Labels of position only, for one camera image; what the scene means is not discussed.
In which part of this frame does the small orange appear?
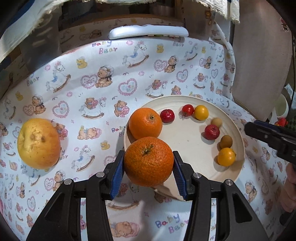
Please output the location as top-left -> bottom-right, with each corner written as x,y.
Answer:
123,137 -> 174,187

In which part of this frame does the cream round plate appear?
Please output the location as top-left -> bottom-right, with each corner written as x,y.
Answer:
124,95 -> 245,200

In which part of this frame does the striped Paris blanket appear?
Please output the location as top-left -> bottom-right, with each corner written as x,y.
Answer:
1,0 -> 240,61

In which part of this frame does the large orange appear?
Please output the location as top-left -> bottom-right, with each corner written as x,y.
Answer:
128,108 -> 163,140

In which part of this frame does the wooden headboard panel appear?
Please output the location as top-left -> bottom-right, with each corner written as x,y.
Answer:
233,1 -> 292,121

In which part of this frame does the yellow cherry tomato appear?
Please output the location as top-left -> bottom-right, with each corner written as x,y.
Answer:
217,148 -> 236,167
194,105 -> 209,121

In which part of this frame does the red yellow toy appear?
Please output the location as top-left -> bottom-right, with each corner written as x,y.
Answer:
275,118 -> 288,127

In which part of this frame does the large yellow apple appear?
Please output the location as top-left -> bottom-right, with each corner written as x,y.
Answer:
17,118 -> 61,170

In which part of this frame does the white cup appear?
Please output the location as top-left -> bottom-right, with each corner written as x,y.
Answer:
273,94 -> 289,118

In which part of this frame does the person right hand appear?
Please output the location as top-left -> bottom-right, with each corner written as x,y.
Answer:
280,163 -> 296,213

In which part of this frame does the small red apple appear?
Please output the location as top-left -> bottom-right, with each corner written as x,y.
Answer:
159,109 -> 175,123
204,125 -> 220,140

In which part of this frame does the red cherry tomato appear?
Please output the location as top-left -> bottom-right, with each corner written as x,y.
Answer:
182,104 -> 195,117

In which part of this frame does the baby bear print cloth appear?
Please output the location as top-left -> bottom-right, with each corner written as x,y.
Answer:
1,25 -> 287,240

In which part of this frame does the white remote control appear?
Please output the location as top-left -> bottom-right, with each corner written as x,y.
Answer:
108,25 -> 189,40

